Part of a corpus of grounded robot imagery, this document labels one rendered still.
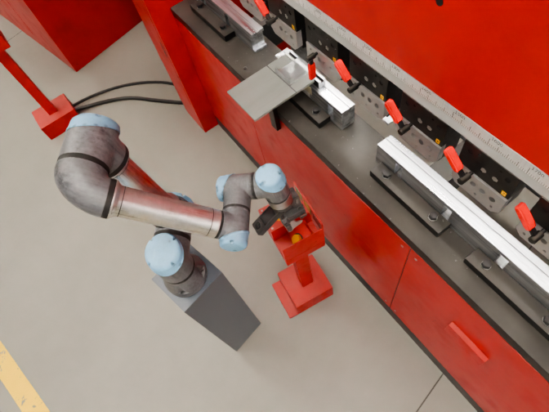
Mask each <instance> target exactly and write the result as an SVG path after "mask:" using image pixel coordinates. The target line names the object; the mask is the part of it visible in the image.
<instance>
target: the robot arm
mask: <svg viewBox="0 0 549 412"><path fill-rule="evenodd" d="M65 132H66V134H65V138H64V140H63V143H62V147H61V149H60V153H59V156H58V159H57V162H56V165H55V167H54V178H55V182H56V185H57V187H58V189H59V191H60V193H61V194H62V195H63V196H64V197H65V198H66V199H67V200H68V201H69V202H70V203H71V204H72V205H74V206H75V207H76V208H79V209H80V210H82V211H84V212H85V213H88V214H90V215H92V216H95V217H101V218H105V219H109V218H111V217H121V218H126V219H129V220H133V221H137V222H144V223H148V224H152V225H154V226H155V231H154V237H153V238H152V240H150V241H149V242H148V244H147V245H146V247H145V260H146V262H147V264H148V266H149V267H150V269H151V270H152V271H153V272H154V273H155V274H157V275H159V276H160V277H161V278H163V283H164V285H165V287H166V288H167V290H168V291H169V292H170V293H172V294H173V295H175V296H177V297H182V298H184V297H189V296H192V295H194V294H196V293H197V292H198V291H199V290H200V289H201V288H202V287H203V286H204V284H205V282H206V279H207V277H208V270H207V267H206V265H205V263H204V262H203V260H202V259H201V258H200V257H198V256H197V255H195V254H192V253H190V240H191V234H192V233H193V234H196V235H203V236H207V237H211V238H215V239H219V242H220V247H221V248H222V249H224V250H226V251H231V252H238V251H242V250H244V249H245V248H246V247H247V246H248V235H249V233H250V231H249V222H250V210H251V199H264V198H266V200H267V202H268V204H269V206H268V207H267V208H266V210H265V211H264V212H263V213H262V214H261V215H260V216H259V217H258V218H257V220H256V221H255V222H254V223H253V224H252V226H253V228H254V229H255V231H256V233H257V234H258V235H264V234H265V233H266V232H267V231H268V230H269V229H270V228H271V227H272V226H273V225H274V223H275V222H276V221H277V220H278V219H280V221H281V222H282V223H283V226H285V228H286V229H287V231H288V233H289V232H291V231H293V229H294V228H295V227H296V226H298V225H300V224H301V223H302V220H299V221H295V220H294V219H297V218H299V217H300V218H301V219H302V218H303V217H305V216H307V214H306V211H305V208H304V207H303V204H302V203H301V201H300V198H299V196H298V194H297V192H296V191H295V190H294V188H293V187H291V188H289V185H288V183H287V179H286V177H285V175H284V173H283V172H282V170H281V168H280V167H279V166H278V165H276V164H274V163H266V164H264V165H262V166H260V167H259V168H258V169H257V171H256V172H247V173H239V174H234V173H232V174H229V175H225V176H220V177H218V179H217V181H216V195H217V198H218V199H219V200H220V201H221V202H223V209H222V210H219V209H215V208H209V207H206V206H202V205H199V204H194V202H193V201H192V200H191V198H189V197H188V196H186V195H182V193H178V192H168V193H167V192H166V191H165V190H163V189H162V188H161V187H160V186H159V185H158V184H157V183H156V182H155V181H154V180H153V179H152V178H151V177H150V176H149V175H148V174H147V173H146V172H144V171H143V170H142V169H141V168H140V167H139V166H138V165H137V164H136V163H135V162H134V161H133V160H132V159H131V158H130V157H129V149H128V148H127V147H126V146H125V145H124V144H123V143H122V142H121V141H120V140H119V138H118V136H119V135H120V127H119V125H118V124H117V123H116V122H115V121H113V120H112V119H110V118H108V117H106V116H104V115H101V114H93V113H85V114H78V115H76V116H74V117H73V118H72V119H71V120H70V122H69V126H68V127H67V128H66V130H65ZM303 214H304V215H303ZM290 224H291V225H290Z"/></svg>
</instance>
